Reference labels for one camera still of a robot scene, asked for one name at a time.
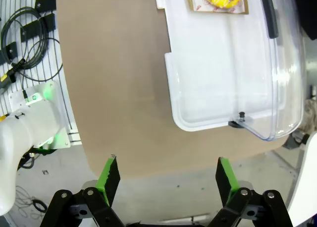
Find clear plastic display lid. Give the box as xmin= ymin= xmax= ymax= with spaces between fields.
xmin=222 ymin=0 xmax=307 ymax=141

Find black coiled cable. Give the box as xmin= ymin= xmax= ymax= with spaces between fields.
xmin=0 ymin=7 xmax=64 ymax=99

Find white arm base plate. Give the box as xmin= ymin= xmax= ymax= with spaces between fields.
xmin=8 ymin=81 xmax=82 ymax=151

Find white printed paper liner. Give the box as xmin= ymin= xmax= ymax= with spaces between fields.
xmin=192 ymin=0 xmax=246 ymax=14

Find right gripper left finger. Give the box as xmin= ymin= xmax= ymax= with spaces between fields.
xmin=39 ymin=155 xmax=124 ymax=227

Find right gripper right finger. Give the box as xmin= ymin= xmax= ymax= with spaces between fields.
xmin=208 ymin=157 xmax=294 ymax=227

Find large white table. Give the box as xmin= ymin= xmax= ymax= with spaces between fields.
xmin=286 ymin=131 xmax=317 ymax=227

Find white display tray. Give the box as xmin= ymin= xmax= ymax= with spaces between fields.
xmin=154 ymin=0 xmax=285 ymax=132

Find brown cardboard donut box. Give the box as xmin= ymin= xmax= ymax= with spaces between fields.
xmin=185 ymin=0 xmax=250 ymax=15

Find black mounting bracket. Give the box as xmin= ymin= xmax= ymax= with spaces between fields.
xmin=0 ymin=42 xmax=18 ymax=64
xmin=34 ymin=0 xmax=57 ymax=11
xmin=20 ymin=13 xmax=55 ymax=42

